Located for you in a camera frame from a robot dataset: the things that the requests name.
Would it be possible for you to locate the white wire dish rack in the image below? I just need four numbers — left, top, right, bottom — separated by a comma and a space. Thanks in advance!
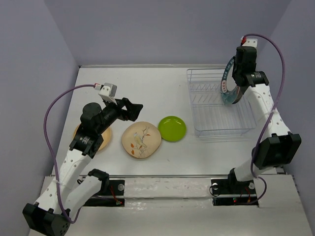
187, 68, 256, 137

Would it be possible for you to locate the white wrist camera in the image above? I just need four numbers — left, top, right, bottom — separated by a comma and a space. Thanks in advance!
98, 83, 117, 104
241, 36, 258, 48

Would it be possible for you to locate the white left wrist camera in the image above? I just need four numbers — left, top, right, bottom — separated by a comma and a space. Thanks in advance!
98, 83, 117, 104

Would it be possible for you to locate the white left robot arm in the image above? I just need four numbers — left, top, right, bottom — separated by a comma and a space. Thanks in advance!
23, 98, 143, 236

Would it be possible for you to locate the lime green plate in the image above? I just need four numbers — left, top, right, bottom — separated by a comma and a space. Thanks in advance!
158, 116, 187, 142

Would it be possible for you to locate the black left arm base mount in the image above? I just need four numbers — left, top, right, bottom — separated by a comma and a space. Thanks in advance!
83, 179, 125, 207

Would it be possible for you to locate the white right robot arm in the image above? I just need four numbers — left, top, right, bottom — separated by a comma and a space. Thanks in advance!
226, 46, 302, 193

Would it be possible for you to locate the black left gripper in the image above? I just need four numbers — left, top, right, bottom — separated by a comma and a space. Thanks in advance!
96, 96, 143, 134

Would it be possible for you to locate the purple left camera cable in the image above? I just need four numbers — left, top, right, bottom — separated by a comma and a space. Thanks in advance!
43, 83, 101, 224

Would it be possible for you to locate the beige plate with bird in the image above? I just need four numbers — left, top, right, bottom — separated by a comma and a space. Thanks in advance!
121, 121, 162, 159

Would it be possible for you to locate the large green rimmed lettered plate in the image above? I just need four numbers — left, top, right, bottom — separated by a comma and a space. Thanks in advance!
220, 56, 237, 93

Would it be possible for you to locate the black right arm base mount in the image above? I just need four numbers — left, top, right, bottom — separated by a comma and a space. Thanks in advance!
209, 178, 258, 207

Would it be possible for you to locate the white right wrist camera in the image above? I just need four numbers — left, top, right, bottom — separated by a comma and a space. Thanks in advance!
241, 36, 258, 48

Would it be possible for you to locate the plain yellow plate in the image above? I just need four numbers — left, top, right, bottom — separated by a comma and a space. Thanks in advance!
69, 124, 112, 156

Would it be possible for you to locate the small green red rimmed plate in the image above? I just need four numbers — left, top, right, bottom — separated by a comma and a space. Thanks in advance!
234, 86, 243, 104

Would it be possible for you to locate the red plate with teal flower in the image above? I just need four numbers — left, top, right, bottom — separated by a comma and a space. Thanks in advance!
220, 90, 240, 105

